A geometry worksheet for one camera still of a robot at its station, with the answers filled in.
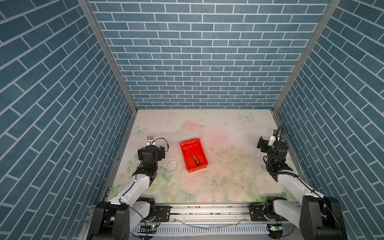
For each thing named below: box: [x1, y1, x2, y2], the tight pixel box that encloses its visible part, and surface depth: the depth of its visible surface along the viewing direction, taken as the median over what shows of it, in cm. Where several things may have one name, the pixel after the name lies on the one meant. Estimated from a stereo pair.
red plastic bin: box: [180, 138, 209, 173], surface depth 95 cm
